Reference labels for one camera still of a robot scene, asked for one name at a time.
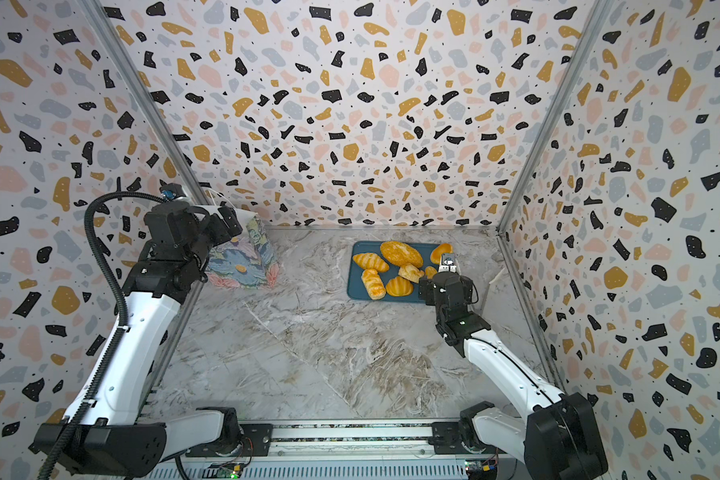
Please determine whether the braided yellow pastry bread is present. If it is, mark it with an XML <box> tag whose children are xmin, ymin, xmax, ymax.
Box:
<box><xmin>361</xmin><ymin>269</ymin><xmax>386</xmax><ymax>300</ymax></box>

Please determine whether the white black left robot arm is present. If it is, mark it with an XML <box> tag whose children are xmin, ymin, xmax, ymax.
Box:
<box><xmin>32</xmin><ymin>195</ymin><xmax>242</xmax><ymax>479</ymax></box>

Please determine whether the black corrugated cable conduit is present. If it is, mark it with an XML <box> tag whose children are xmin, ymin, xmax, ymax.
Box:
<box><xmin>35</xmin><ymin>190</ymin><xmax>169</xmax><ymax>480</ymax></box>

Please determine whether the circuit board right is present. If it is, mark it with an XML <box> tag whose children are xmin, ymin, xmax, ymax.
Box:
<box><xmin>464</xmin><ymin>459</ymin><xmax>498</xmax><ymax>480</ymax></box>

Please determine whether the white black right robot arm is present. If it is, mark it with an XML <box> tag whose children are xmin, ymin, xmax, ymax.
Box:
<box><xmin>419</xmin><ymin>271</ymin><xmax>608</xmax><ymax>479</ymax></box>

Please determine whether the teal rectangular tray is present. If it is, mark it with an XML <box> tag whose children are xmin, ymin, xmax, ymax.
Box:
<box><xmin>346</xmin><ymin>240</ymin><xmax>440</xmax><ymax>304</ymax></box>

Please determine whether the large oval seeded bread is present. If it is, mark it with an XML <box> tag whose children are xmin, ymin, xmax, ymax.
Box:
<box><xmin>380</xmin><ymin>241</ymin><xmax>424</xmax><ymax>269</ymax></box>

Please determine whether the floral paper gift bag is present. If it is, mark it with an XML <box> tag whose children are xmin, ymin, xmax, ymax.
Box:
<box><xmin>207</xmin><ymin>209</ymin><xmax>279</xmax><ymax>289</ymax></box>

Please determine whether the pale muffin bread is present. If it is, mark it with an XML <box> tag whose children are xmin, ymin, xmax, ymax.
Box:
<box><xmin>398</xmin><ymin>264</ymin><xmax>425</xmax><ymax>284</ymax></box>

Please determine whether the green circuit board left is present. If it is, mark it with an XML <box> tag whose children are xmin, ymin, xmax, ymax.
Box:
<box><xmin>209</xmin><ymin>462</ymin><xmax>246</xmax><ymax>480</ymax></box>

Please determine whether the small round orange bun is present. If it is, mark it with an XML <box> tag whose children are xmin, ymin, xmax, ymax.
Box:
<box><xmin>430</xmin><ymin>243</ymin><xmax>454</xmax><ymax>265</ymax></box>

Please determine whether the striped croissant bread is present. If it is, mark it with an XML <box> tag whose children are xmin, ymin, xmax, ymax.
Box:
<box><xmin>352</xmin><ymin>252</ymin><xmax>390</xmax><ymax>273</ymax></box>

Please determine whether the shell shaped orange bread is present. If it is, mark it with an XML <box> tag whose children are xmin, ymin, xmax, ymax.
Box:
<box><xmin>385</xmin><ymin>276</ymin><xmax>414</xmax><ymax>297</ymax></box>

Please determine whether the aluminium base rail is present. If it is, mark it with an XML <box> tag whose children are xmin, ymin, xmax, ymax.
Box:
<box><xmin>92</xmin><ymin>418</ymin><xmax>604</xmax><ymax>480</ymax></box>

